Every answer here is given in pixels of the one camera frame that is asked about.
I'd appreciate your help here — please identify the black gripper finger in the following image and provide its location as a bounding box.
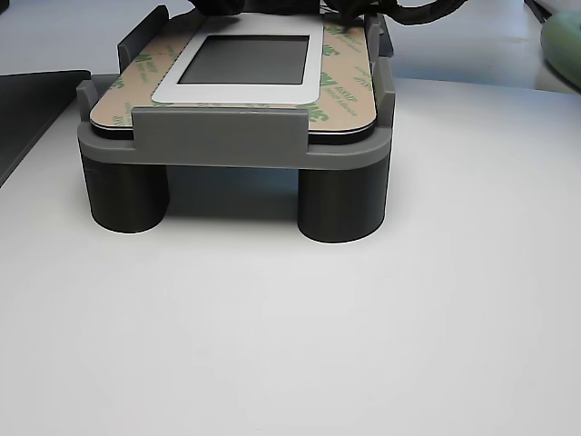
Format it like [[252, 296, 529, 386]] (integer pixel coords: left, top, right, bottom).
[[222, 0, 249, 19]]

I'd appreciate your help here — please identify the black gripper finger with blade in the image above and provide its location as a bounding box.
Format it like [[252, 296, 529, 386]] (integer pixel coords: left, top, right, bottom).
[[190, 0, 223, 17]]

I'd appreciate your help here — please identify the tan adhesive liner film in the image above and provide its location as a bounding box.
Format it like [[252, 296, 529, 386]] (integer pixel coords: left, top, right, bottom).
[[90, 12, 380, 135]]

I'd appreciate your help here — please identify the grey printed fixture with legs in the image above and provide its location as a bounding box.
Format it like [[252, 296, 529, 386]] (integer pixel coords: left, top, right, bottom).
[[75, 5, 397, 244]]

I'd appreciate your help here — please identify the dark grey tray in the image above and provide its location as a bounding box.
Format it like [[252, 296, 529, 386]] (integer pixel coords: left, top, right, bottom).
[[0, 69, 92, 185]]

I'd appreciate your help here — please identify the pale green round object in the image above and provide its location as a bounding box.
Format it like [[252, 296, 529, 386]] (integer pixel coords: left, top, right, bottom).
[[539, 11, 581, 96]]

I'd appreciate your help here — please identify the black braided cable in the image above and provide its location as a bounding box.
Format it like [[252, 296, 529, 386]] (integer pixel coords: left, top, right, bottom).
[[317, 0, 471, 33]]

